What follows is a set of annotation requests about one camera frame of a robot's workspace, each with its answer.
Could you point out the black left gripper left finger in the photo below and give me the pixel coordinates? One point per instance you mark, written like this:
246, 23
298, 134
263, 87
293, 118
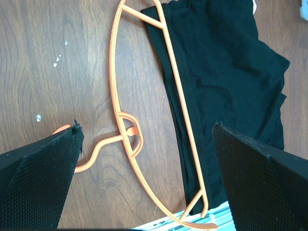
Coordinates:
35, 180

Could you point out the aluminium rail frame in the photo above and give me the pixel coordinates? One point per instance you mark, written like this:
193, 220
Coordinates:
220, 215

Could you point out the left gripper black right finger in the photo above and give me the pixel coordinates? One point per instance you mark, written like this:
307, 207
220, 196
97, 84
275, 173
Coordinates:
267, 188

